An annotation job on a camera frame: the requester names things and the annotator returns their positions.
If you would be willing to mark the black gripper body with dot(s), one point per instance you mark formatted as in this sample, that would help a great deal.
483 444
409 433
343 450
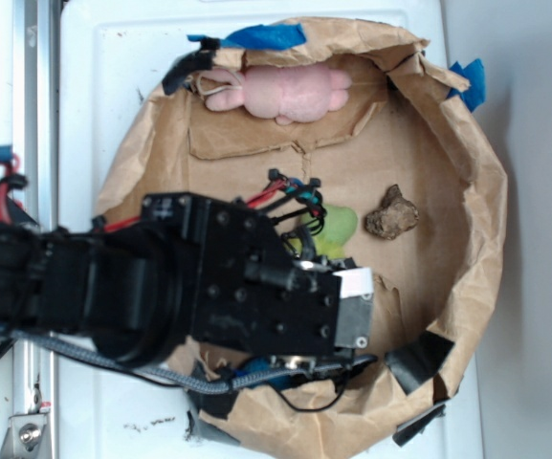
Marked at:
241 289

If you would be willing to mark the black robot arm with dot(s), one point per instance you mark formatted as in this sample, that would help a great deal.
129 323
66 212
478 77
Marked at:
115 285

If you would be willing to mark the blue ball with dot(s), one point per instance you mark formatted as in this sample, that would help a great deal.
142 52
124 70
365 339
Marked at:
256 365

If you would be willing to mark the green plush turtle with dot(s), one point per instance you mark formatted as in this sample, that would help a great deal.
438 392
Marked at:
317 236

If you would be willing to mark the brown rock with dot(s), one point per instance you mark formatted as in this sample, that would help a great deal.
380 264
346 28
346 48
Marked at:
394 216

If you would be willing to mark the pink plush bunny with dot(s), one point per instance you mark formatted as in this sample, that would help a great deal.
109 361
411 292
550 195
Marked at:
293 94

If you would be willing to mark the brown paper bag bin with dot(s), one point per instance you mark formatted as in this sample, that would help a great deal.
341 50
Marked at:
436 286

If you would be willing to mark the blue tape top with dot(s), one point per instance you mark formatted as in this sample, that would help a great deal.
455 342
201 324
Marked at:
278 37

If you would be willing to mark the blue tape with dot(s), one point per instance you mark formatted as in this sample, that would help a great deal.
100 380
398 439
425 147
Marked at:
278 37
474 72

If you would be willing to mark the blue tape right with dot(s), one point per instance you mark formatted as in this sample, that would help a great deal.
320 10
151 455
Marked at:
474 72

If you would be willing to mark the metal corner bracket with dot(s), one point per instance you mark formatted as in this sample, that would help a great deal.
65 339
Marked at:
27 437

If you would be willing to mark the aluminium frame rail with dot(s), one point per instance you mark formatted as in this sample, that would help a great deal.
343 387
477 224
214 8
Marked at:
35 135

